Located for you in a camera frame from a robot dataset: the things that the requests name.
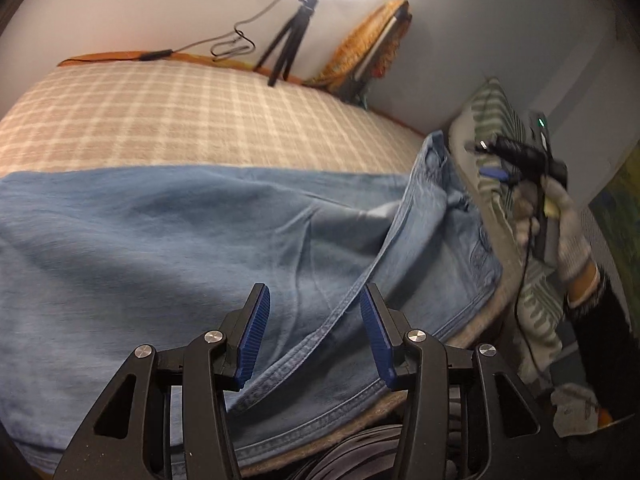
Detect white crumpled cloth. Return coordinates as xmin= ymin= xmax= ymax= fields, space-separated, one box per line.
xmin=550 ymin=382 xmax=613 ymax=438

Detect green striped pillow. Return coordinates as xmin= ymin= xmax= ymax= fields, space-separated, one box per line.
xmin=447 ymin=77 xmax=571 ymax=386

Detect small black tripod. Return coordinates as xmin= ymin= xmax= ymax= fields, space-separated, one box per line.
xmin=254 ymin=0 xmax=321 ymax=87

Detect black ring light cable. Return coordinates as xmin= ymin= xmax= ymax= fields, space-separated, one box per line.
xmin=140 ymin=0 xmax=306 ymax=63

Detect beige checked blanket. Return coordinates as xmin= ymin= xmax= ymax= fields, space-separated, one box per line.
xmin=0 ymin=62 xmax=523 ymax=476

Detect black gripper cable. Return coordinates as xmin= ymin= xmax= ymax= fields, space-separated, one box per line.
xmin=512 ymin=210 xmax=561 ymax=391

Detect green yellow printed cloth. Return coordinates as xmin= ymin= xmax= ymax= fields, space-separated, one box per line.
xmin=589 ymin=160 xmax=640 ymax=283

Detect orange bed sheet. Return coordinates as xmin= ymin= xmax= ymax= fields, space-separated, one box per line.
xmin=57 ymin=51 xmax=431 ymax=136

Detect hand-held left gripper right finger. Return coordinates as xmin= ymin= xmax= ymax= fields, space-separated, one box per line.
xmin=360 ymin=283 xmax=543 ymax=480

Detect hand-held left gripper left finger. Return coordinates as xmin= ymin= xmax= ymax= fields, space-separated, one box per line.
xmin=60 ymin=283 xmax=271 ymax=480

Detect person's right hand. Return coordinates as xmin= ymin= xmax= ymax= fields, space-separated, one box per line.
xmin=515 ymin=176 xmax=594 ymax=287

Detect blue denim pants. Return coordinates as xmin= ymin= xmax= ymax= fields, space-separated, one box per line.
xmin=0 ymin=132 xmax=503 ymax=471

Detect person's right forearm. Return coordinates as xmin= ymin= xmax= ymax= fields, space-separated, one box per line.
xmin=564 ymin=262 xmax=631 ymax=361

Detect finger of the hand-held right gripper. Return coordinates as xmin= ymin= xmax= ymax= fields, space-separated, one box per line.
xmin=478 ymin=168 xmax=533 ymax=190
xmin=465 ymin=135 xmax=552 ymax=174

